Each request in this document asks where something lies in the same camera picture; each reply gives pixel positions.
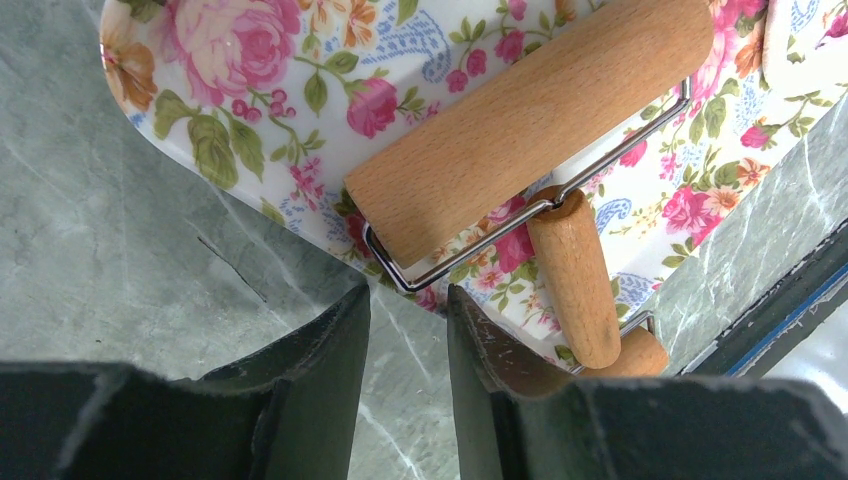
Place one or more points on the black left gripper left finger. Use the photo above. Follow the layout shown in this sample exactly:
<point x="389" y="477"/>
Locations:
<point x="286" y="411"/>

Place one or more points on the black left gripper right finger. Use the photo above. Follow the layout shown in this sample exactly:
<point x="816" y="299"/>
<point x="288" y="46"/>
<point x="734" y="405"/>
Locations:
<point x="517" y="416"/>

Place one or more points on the floral print tray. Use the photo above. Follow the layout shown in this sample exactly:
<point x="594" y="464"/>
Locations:
<point x="276" y="101"/>

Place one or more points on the wooden rolling pin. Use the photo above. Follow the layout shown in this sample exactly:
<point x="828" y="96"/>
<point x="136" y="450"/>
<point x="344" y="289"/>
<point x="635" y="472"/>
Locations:
<point x="437" y="180"/>

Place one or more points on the white dough scrap strip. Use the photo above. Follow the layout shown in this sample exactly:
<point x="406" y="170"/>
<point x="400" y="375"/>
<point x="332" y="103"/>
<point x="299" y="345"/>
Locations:
<point x="775" y="64"/>

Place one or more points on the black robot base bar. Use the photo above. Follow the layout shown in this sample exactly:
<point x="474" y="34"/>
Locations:
<point x="781" y="306"/>

